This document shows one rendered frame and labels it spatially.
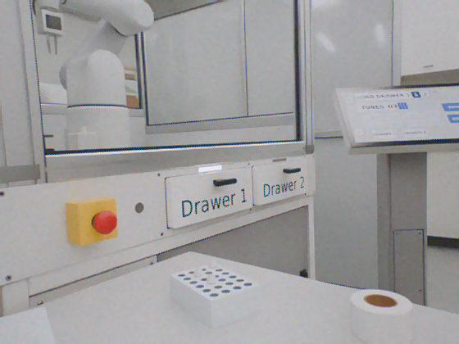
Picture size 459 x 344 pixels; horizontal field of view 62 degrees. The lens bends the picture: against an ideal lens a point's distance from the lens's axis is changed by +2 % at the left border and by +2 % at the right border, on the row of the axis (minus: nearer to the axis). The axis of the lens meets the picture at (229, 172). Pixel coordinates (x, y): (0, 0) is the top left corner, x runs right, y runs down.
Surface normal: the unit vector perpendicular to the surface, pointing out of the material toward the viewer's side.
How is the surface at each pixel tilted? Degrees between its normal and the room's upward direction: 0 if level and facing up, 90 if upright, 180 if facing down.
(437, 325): 0
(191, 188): 90
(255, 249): 90
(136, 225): 90
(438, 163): 90
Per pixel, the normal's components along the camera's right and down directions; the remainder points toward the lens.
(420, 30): -0.54, 0.09
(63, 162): 0.77, 0.03
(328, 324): -0.04, -1.00
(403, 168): 0.01, 0.08
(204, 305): -0.83, 0.08
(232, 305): 0.56, 0.05
